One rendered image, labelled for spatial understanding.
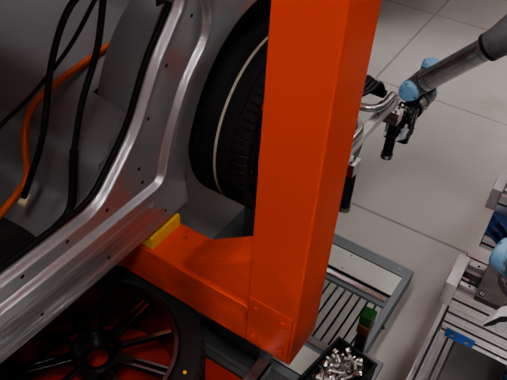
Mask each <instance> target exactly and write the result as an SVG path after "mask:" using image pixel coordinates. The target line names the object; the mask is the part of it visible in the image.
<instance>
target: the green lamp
mask: <svg viewBox="0 0 507 380"><path fill-rule="evenodd" d="M376 316H377V311H375V310H373V309H372V308H369V307H367V306H365V308H364V310H363V311H362V312H361V315H360V317H359V322H360V323H362V324H364V325H365V326H368V327H371V326H372V324H373V322H374V321H375V319H376Z"/></svg>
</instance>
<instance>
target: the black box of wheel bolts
mask: <svg viewBox="0 0 507 380"><path fill-rule="evenodd" d="M377 365H378V364H377V363H375V362H374V361H373V360H371V359H370V358H369V357H367V356H366V355H365V354H363V353H361V352H360V351H359V350H358V349H357V348H355V347H353V346H352V345H350V344H349V343H348V342H347V341H345V340H344V339H342V338H341V337H340V336H339V337H338V338H337V339H336V340H335V341H334V342H333V343H332V344H331V345H330V346H329V347H328V348H327V349H326V350H325V351H324V352H323V353H322V354H321V355H320V357H319V358H318V359H317V360H316V361H315V362H314V363H313V364H312V365H311V366H310V367H309V368H308V369H307V370H306V371H305V372H304V373H303V374H302V375H301V376H300V377H299V378H298V380H372V378H373V374H374V371H375V368H376V367H377Z"/></svg>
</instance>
